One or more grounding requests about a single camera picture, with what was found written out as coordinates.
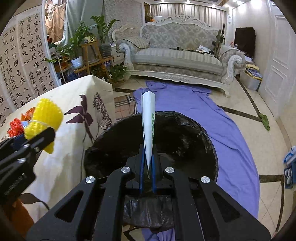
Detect ornate grey white sofa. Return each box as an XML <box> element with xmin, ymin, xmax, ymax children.
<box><xmin>113</xmin><ymin>15</ymin><xmax>246</xmax><ymax>97</ymax></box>

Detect floral tablecloth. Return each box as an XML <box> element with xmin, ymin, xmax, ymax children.
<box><xmin>1</xmin><ymin>75</ymin><xmax>115</xmax><ymax>226</ymax></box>

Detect white paper cone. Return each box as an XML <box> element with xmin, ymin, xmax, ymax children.
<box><xmin>141</xmin><ymin>91</ymin><xmax>156</xmax><ymax>170</ymax></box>

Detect yellow foam fruit net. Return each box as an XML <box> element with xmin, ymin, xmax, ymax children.
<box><xmin>24</xmin><ymin>98</ymin><xmax>63</xmax><ymax>140</ymax></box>

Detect purple cloth on floor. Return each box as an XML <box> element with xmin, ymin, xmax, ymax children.
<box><xmin>132</xmin><ymin>80</ymin><xmax>260</xmax><ymax>241</ymax></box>

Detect tall green plant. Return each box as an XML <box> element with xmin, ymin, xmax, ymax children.
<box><xmin>91</xmin><ymin>15</ymin><xmax>117</xmax><ymax>58</ymax></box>

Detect wooden plant stand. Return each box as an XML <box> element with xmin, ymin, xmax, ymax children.
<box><xmin>74</xmin><ymin>40</ymin><xmax>113</xmax><ymax>80</ymax></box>

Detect calligraphy screen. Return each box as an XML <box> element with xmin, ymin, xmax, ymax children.
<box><xmin>0</xmin><ymin>5</ymin><xmax>60</xmax><ymax>125</ymax></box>

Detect orange plastic bag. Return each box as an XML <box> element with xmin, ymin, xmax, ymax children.
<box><xmin>21</xmin><ymin>107</ymin><xmax>35</xmax><ymax>121</ymax></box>

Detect red foam fruit net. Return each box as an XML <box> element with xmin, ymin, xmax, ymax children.
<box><xmin>7</xmin><ymin>118</ymin><xmax>24</xmax><ymax>138</ymax></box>

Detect toy rifle on sofa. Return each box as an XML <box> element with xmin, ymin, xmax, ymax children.
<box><xmin>212</xmin><ymin>24</ymin><xmax>225</xmax><ymax>58</ymax></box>

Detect plaid cloth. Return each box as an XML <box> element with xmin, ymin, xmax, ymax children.
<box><xmin>114</xmin><ymin>93</ymin><xmax>137</xmax><ymax>121</ymax></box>

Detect plant in white pot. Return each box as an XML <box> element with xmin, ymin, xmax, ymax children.
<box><xmin>45</xmin><ymin>22</ymin><xmax>95</xmax><ymax>64</ymax></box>

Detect black trash bag bin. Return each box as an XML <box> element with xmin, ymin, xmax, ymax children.
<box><xmin>84</xmin><ymin>111</ymin><xmax>218</xmax><ymax>230</ymax></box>

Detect black cabinet by wall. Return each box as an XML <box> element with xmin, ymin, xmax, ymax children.
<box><xmin>234</xmin><ymin>27</ymin><xmax>256</xmax><ymax>58</ymax></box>

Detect grey storage box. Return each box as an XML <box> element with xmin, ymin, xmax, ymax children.
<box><xmin>240</xmin><ymin>64</ymin><xmax>263</xmax><ymax>91</ymax></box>

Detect green rag on floor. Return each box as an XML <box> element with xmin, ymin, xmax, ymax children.
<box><xmin>259</xmin><ymin>113</ymin><xmax>270</xmax><ymax>131</ymax></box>

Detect blue white slippers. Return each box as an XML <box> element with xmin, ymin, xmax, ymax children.
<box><xmin>283</xmin><ymin>146</ymin><xmax>296</xmax><ymax>189</ymax></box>

